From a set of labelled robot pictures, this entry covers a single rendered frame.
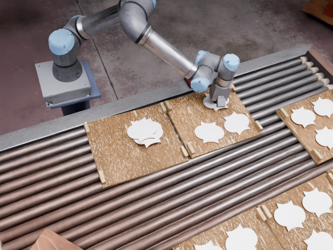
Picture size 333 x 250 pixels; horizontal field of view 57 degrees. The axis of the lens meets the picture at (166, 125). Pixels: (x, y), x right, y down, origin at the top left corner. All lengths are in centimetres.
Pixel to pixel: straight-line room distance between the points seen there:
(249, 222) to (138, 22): 95
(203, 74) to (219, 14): 258
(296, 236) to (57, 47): 134
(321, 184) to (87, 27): 133
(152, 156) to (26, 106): 167
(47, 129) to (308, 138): 130
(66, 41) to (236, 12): 276
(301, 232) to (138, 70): 212
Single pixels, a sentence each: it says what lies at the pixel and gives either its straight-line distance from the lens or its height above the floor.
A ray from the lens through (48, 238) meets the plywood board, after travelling 122.
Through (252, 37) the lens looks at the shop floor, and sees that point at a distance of 369.
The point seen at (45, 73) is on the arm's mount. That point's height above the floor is 96.
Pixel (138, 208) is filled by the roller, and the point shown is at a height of 92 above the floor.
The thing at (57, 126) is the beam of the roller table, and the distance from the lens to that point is 156.
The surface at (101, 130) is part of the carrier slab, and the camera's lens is 149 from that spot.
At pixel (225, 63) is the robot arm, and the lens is 142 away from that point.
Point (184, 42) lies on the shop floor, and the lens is 338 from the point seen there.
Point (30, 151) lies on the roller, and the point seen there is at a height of 91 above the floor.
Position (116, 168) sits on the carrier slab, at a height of 94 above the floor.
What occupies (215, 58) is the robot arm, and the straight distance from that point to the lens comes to 143.
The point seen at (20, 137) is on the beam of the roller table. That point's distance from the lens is 157.
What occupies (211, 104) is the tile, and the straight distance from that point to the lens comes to 162.
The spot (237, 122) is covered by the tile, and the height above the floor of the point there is 94.
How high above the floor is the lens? 219
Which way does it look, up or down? 56 degrees down
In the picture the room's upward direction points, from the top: 11 degrees clockwise
